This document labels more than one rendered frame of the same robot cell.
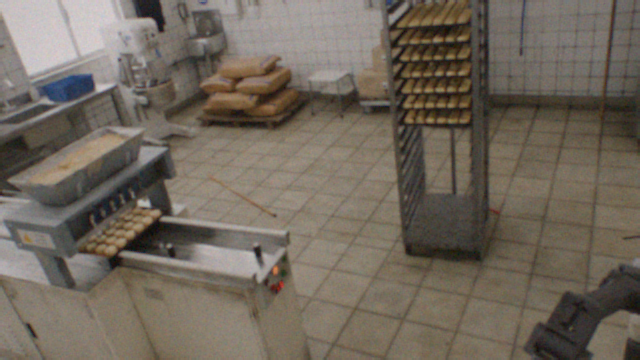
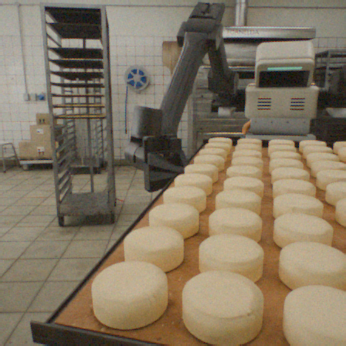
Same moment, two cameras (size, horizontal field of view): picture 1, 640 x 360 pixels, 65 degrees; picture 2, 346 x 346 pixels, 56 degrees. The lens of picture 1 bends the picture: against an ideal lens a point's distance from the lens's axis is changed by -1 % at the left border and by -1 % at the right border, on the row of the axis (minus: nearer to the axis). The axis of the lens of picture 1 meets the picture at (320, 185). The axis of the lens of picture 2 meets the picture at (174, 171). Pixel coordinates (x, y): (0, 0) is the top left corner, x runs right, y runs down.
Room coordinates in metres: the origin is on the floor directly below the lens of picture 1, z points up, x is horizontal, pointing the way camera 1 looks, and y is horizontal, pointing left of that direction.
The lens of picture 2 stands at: (-0.03, 0.17, 1.10)
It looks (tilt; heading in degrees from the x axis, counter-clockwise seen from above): 13 degrees down; 326
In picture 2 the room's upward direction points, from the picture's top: straight up
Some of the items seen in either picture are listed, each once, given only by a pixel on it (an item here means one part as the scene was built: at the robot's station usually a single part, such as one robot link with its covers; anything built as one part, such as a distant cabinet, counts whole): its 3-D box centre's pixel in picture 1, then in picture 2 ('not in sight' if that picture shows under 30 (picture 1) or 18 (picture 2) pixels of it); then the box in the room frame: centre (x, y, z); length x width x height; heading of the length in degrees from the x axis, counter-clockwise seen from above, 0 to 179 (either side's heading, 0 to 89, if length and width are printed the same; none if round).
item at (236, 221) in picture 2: not in sight; (235, 226); (0.18, -0.04, 0.98); 0.05 x 0.05 x 0.02
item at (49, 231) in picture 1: (105, 211); not in sight; (2.16, 1.03, 1.01); 0.72 x 0.33 x 0.34; 152
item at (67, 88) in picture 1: (70, 87); not in sight; (5.13, 2.30, 0.95); 0.40 x 0.30 x 0.14; 151
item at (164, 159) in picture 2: not in sight; (173, 173); (0.42, -0.13, 0.98); 0.09 x 0.07 x 0.07; 176
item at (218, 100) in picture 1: (239, 97); not in sight; (5.88, 0.77, 0.32); 0.72 x 0.42 x 0.17; 62
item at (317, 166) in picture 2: not in sight; (328, 170); (0.23, -0.29, 1.00); 0.05 x 0.05 x 0.02
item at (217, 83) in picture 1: (230, 78); not in sight; (6.22, 0.87, 0.47); 0.72 x 0.42 x 0.17; 148
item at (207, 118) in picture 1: (253, 111); not in sight; (6.06, 0.66, 0.06); 1.20 x 0.80 x 0.11; 60
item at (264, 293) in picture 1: (273, 277); not in sight; (1.75, 0.26, 0.77); 0.24 x 0.04 x 0.14; 152
